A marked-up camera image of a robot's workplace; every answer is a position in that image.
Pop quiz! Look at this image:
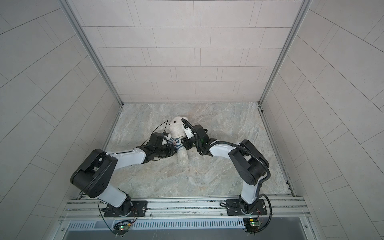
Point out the white teddy bear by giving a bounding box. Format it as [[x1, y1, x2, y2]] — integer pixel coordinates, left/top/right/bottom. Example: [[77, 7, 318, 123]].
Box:
[[168, 116, 189, 165]]

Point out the blue white striped knit sweater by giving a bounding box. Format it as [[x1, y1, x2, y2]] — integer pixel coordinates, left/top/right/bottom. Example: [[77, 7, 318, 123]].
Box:
[[168, 137, 185, 151]]

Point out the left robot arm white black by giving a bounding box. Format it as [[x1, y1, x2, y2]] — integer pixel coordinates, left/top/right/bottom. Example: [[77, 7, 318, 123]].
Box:
[[70, 132, 177, 217]]

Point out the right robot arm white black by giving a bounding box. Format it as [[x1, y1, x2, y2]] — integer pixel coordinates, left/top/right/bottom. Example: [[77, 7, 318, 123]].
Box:
[[182, 119, 271, 215]]

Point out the ventilation grille strip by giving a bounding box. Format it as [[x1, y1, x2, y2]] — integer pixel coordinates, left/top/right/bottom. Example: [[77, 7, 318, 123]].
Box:
[[68, 218, 245, 231]]

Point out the left controller circuit board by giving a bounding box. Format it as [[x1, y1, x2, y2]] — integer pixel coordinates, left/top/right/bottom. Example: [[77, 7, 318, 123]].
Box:
[[113, 220, 133, 236]]

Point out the controller circuit board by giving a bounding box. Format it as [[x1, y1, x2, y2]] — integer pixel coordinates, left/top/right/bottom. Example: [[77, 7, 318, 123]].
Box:
[[243, 218, 261, 233], [113, 220, 133, 236]]

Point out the right controller circuit board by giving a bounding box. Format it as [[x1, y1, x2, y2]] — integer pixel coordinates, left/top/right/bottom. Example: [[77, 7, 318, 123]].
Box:
[[243, 218, 261, 233]]

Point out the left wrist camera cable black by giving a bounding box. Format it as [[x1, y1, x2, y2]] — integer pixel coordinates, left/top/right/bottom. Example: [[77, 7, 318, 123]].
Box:
[[141, 120, 169, 146]]

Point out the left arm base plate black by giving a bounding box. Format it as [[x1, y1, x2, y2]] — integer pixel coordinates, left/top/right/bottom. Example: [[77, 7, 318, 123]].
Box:
[[101, 201, 148, 218]]

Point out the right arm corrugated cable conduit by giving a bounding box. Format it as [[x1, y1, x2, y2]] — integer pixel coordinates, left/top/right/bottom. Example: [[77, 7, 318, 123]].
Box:
[[180, 118, 273, 233]]

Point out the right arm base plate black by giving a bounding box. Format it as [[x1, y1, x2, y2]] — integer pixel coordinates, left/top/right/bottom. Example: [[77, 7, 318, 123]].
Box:
[[221, 199, 268, 216]]

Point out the aluminium mounting rail frame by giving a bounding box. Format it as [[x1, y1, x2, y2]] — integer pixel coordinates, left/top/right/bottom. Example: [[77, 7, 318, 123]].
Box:
[[59, 195, 311, 221]]

